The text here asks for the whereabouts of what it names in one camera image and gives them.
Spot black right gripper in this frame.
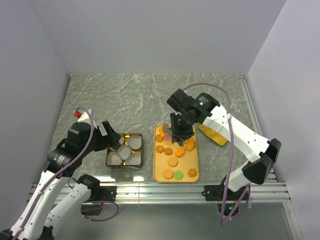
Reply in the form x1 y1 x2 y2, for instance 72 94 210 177
170 111 194 143

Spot orange fish cookie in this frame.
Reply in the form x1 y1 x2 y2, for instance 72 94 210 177
175 147 186 158
185 138 196 151

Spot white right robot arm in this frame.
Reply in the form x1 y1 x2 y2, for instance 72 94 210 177
164 89 282 200

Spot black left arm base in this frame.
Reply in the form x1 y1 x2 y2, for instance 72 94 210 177
67 174 117 216

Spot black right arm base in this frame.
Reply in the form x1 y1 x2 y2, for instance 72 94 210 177
201 184 253 218

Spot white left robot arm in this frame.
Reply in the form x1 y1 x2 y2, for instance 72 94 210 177
0 107 121 240

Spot pink round cookie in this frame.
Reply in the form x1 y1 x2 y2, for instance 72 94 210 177
163 134 172 141

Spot white paper cup liner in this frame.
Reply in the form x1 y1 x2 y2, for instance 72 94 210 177
125 152 142 166
109 136 125 151
106 151 123 166
117 144 132 161
127 135 142 150

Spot flower shaped cookie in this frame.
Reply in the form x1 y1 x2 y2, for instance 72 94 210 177
187 168 198 178
159 126 165 137
155 145 165 153

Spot round waffle cookie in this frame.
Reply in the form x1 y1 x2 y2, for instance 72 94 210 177
163 168 174 180
155 134 164 143
167 157 178 167

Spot gold cookie tin box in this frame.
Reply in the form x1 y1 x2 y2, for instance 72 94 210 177
105 133 143 169

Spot orange plastic tray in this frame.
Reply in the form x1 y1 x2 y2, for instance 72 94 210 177
153 125 200 183

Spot green round cookie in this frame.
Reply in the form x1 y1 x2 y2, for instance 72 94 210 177
173 170 184 180

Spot gold tin lid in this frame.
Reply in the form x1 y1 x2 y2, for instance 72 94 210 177
198 124 228 146

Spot aluminium front rail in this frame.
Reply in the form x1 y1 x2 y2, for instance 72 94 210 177
100 182 291 204

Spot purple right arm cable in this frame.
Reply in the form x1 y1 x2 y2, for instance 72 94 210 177
181 83 252 227

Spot white aluminium side rail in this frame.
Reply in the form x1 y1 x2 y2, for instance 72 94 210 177
238 74 278 181

